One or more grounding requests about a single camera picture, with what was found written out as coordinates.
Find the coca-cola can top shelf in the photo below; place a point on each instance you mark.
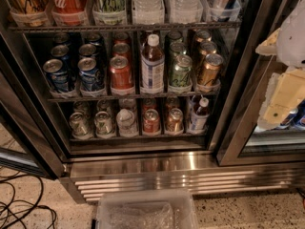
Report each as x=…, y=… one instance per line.
x=67, y=12

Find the blue can far-left back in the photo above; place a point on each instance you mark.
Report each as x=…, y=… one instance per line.
x=62, y=38

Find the silver green can bottom-left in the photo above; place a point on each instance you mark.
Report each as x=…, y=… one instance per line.
x=80, y=127

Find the red can front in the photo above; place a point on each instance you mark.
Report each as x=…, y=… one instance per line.
x=121, y=73

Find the blue can far-left middle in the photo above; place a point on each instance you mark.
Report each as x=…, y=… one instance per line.
x=61, y=52

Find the blue pepsi can middle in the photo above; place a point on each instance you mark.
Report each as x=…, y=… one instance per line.
x=89, y=50

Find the wire shelf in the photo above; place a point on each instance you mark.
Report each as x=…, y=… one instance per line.
x=129, y=27
x=132, y=96

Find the blue pepsi can back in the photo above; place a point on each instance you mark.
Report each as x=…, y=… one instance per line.
x=95, y=38

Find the red can back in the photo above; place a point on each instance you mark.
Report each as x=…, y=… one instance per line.
x=121, y=37

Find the green can front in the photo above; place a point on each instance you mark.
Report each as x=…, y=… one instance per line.
x=180, y=71

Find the blue can far-left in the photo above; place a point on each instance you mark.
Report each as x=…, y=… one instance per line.
x=62, y=38
x=61, y=52
x=57, y=74

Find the orange gold can back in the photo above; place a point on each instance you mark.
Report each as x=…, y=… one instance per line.
x=200, y=36

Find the top wire shelf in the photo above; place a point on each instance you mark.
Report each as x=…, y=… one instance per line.
x=129, y=27

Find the blue can far-left front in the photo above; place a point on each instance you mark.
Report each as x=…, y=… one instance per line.
x=57, y=74

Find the fridge right glass door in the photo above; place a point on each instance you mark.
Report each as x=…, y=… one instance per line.
x=247, y=140

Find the fridge bottom steel grille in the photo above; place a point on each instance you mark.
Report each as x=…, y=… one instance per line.
x=87, y=180

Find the red bull can top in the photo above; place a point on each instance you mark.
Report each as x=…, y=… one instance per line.
x=221, y=9

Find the small tea bottle bottom shelf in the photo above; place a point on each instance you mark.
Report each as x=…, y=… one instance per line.
x=199, y=114

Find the orange la croix can top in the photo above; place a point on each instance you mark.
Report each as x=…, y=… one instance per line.
x=30, y=13

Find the gold can bottom shelf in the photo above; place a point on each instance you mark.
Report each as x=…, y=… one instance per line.
x=174, y=121

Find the middle wire shelf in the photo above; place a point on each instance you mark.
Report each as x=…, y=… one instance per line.
x=132, y=96

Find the green can back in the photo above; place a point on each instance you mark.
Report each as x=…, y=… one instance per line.
x=173, y=36

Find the blue pepsi can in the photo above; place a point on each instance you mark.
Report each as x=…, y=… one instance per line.
x=91, y=76
x=89, y=50
x=95, y=38

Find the green can middle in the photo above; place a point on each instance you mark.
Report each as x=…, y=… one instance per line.
x=177, y=48

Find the orange gold can front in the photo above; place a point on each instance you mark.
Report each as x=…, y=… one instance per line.
x=210, y=69

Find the blue pepsi can front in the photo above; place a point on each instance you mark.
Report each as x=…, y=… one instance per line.
x=91, y=76

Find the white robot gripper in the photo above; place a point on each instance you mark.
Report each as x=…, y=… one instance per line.
x=293, y=40

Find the orange gold can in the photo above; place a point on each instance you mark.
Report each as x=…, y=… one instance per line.
x=200, y=36
x=210, y=69
x=205, y=48

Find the red can bottom shelf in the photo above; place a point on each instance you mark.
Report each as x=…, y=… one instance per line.
x=151, y=121

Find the clear plastic bin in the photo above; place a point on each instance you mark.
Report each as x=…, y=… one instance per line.
x=154, y=209

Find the silver green can bottom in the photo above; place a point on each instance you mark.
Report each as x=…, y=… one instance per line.
x=103, y=123

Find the red can middle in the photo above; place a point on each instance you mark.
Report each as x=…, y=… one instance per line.
x=121, y=49

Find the tea bottle white cap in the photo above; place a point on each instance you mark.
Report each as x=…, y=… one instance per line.
x=152, y=64

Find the green la croix can top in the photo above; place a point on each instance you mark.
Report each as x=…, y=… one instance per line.
x=109, y=12

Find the orange gold can middle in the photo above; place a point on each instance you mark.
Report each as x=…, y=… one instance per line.
x=205, y=48

